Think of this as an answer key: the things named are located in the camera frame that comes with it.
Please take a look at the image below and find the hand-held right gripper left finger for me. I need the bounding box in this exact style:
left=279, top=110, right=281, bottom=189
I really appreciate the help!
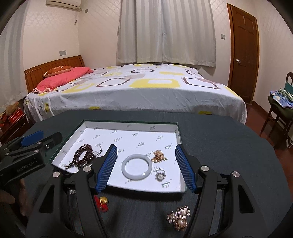
left=27, top=144, right=118, bottom=238

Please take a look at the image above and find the white-lined shallow box tray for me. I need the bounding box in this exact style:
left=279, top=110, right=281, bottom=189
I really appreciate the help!
left=51, top=119, right=186, bottom=194

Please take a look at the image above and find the white window curtain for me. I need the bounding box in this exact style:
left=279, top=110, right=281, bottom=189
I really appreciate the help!
left=116, top=0, right=217, bottom=68

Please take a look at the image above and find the silver pearl flower brooch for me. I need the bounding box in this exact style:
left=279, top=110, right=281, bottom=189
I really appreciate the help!
left=154, top=168, right=166, bottom=182

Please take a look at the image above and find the brown plush toy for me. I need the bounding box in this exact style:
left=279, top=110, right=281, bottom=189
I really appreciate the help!
left=6, top=102, right=20, bottom=115

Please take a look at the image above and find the wooden headboard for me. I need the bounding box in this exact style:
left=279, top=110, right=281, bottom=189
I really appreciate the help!
left=24, top=55, right=85, bottom=93

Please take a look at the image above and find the brown wooden door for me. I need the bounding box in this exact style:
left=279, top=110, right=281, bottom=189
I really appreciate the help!
left=227, top=3, right=260, bottom=104

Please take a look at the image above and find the red and gold charm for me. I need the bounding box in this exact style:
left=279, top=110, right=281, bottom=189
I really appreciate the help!
left=94, top=194, right=109, bottom=212

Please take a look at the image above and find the rhinestone leaf brooch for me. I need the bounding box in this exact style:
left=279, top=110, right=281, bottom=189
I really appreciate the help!
left=152, top=149, right=168, bottom=163

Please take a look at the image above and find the pink pillow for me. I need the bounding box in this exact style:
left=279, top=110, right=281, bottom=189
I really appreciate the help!
left=32, top=67, right=94, bottom=93

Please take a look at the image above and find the white air conditioner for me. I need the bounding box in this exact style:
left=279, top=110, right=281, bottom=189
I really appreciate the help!
left=46, top=0, right=81, bottom=11

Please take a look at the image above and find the pearl cluster brooch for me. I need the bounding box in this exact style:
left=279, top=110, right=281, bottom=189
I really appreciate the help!
left=167, top=205, right=191, bottom=230

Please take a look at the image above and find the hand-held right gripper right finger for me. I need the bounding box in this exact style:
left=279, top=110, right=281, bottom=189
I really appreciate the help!
left=175, top=144, right=264, bottom=238

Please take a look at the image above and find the wooden chair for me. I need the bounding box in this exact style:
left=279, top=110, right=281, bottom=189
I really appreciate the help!
left=260, top=72, right=293, bottom=149

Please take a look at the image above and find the sheer white side curtain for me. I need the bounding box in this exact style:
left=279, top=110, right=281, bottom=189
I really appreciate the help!
left=0, top=14, right=28, bottom=110

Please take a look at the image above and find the pile of clothes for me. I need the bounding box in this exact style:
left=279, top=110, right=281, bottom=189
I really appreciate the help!
left=268, top=88, right=293, bottom=115

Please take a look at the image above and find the brown cushion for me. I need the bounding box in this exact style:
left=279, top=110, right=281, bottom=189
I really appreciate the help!
left=43, top=65, right=73, bottom=77

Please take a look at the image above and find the red gift box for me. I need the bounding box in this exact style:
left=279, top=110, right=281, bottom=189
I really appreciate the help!
left=8, top=109, right=24, bottom=124

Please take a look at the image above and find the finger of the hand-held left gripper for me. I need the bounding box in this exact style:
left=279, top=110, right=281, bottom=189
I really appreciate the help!
left=27, top=132, right=63, bottom=153
left=19, top=130, right=44, bottom=147

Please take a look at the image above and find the person's left hand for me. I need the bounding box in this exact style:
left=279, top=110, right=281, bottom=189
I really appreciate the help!
left=0, top=180, right=29, bottom=217

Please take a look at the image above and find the bed with patterned sheet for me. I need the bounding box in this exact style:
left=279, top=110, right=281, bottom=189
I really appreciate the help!
left=24, top=63, right=248, bottom=125

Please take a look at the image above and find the dark red bead bracelet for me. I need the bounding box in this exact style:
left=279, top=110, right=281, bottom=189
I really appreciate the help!
left=65, top=143, right=99, bottom=171

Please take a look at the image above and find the white jade bangle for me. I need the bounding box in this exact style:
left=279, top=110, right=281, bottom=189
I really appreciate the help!
left=121, top=154, right=153, bottom=182

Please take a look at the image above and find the wooden nightstand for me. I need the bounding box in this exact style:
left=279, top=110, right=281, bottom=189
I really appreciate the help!
left=0, top=114, right=29, bottom=144

